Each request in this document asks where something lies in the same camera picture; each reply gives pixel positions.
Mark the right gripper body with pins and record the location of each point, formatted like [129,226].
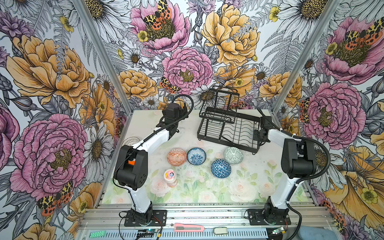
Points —
[257,136]

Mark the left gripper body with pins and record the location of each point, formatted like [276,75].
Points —
[182,112]

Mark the black wire dish rack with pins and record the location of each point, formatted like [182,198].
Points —
[222,123]

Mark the white perforated strainer bowl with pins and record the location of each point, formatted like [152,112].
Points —
[130,141]

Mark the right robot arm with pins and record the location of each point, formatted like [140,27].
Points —
[298,163]

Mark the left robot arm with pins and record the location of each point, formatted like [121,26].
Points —
[132,166]

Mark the green patterned ceramic bowl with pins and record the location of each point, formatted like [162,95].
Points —
[233,155]

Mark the orange patterned ceramic bowl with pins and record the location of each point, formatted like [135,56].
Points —
[177,157]

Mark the blue floral ceramic bowl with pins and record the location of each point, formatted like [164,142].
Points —
[196,156]

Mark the dark blue patterned bowl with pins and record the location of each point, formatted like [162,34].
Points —
[220,168]

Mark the pink lidded small jar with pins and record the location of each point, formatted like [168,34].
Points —
[170,178]

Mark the grey oval object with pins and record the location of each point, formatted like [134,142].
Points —
[220,231]

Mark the blue cloth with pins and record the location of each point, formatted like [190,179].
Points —
[312,233]

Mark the pink utility knife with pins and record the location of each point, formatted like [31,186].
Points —
[188,228]

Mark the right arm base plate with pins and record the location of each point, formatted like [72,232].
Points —
[261,217]

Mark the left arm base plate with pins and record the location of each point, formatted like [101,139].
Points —
[154,218]

